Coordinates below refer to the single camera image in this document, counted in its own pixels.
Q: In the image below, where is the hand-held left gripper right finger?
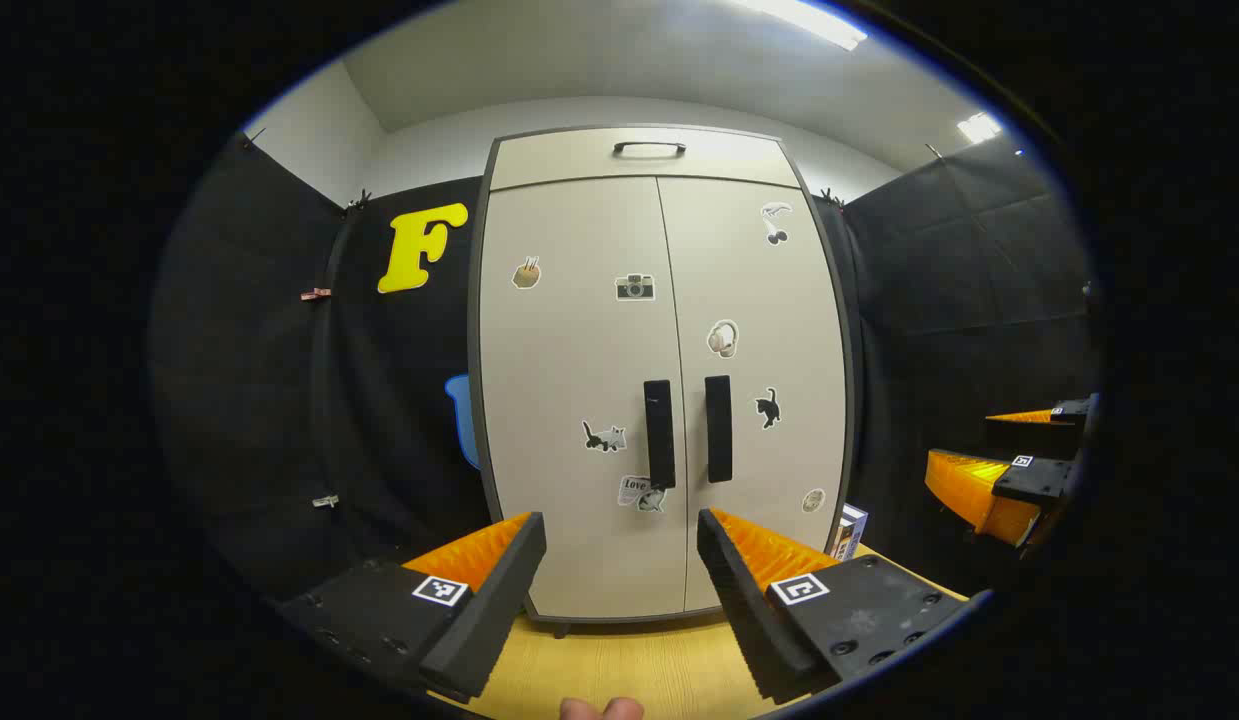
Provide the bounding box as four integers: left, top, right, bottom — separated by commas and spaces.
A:
696, 507, 972, 704

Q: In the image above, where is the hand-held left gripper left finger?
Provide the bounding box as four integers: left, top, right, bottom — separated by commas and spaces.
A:
277, 512, 548, 703

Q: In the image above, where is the grey double-door shoe cabinet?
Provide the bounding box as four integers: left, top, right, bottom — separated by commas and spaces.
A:
467, 124, 858, 638

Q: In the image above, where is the shoe cabinet door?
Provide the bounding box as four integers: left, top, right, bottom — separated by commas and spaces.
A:
658, 177, 849, 614
478, 177, 686, 622

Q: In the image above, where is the blue spine book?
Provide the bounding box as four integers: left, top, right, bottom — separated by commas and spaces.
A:
835, 502, 869, 562

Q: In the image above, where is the black backdrop cloth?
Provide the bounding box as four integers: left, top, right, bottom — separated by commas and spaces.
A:
149, 133, 1102, 603

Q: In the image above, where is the long ceiling light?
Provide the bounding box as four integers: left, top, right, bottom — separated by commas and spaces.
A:
734, 0, 869, 52

